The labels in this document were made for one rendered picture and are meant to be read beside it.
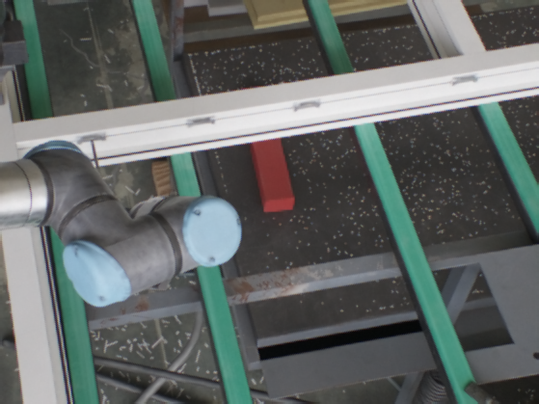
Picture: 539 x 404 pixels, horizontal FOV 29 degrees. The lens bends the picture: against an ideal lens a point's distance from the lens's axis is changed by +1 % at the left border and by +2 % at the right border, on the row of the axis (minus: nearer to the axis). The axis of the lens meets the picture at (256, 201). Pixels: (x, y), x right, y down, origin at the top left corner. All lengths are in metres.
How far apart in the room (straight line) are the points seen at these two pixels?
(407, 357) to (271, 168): 0.46
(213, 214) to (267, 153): 0.78
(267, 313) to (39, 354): 0.56
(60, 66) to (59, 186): 1.79
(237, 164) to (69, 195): 0.84
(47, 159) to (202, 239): 0.22
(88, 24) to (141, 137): 1.48
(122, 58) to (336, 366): 1.47
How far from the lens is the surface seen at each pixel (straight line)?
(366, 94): 1.83
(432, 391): 2.03
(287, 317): 1.93
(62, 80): 3.06
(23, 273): 1.58
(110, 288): 1.27
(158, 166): 2.78
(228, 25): 2.35
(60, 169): 1.34
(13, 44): 1.66
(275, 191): 2.03
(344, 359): 1.94
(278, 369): 1.91
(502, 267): 1.75
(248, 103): 1.77
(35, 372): 1.50
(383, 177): 1.79
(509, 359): 1.67
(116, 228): 1.29
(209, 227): 1.31
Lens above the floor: 2.27
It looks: 55 degrees down
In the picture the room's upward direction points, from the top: 7 degrees clockwise
